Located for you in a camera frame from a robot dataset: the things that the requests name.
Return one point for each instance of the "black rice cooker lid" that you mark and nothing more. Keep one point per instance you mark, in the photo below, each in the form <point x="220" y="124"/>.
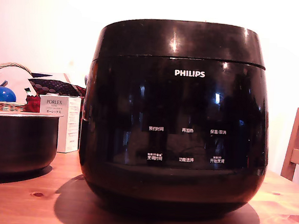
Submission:
<point x="180" y="39"/>

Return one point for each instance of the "black Philips rice cooker body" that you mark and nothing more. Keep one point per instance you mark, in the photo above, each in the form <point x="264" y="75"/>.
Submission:
<point x="173" y="144"/>

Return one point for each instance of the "dark dotted patterned cloth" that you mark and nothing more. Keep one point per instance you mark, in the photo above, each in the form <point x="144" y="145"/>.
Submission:
<point x="56" y="86"/>

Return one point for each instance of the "white Porlex cardboard box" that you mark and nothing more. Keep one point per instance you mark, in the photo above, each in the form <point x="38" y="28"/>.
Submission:
<point x="52" y="125"/>

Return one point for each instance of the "red knitted cloth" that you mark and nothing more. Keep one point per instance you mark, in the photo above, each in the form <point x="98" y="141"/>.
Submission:
<point x="32" y="104"/>

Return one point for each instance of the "black inner cooking pot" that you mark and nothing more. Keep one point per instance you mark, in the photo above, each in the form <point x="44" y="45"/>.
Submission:
<point x="16" y="141"/>

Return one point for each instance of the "white printed cloth bag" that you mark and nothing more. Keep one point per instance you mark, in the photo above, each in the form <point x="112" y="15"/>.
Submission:
<point x="14" y="78"/>

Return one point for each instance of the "woven wicker basket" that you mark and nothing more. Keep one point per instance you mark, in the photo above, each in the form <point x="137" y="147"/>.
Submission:
<point x="6" y="106"/>

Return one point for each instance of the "blue ball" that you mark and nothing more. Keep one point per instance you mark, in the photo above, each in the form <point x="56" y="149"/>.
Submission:
<point x="2" y="94"/>

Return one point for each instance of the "wooden chair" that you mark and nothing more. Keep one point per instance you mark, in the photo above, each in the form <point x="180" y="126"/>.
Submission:
<point x="296" y="153"/>

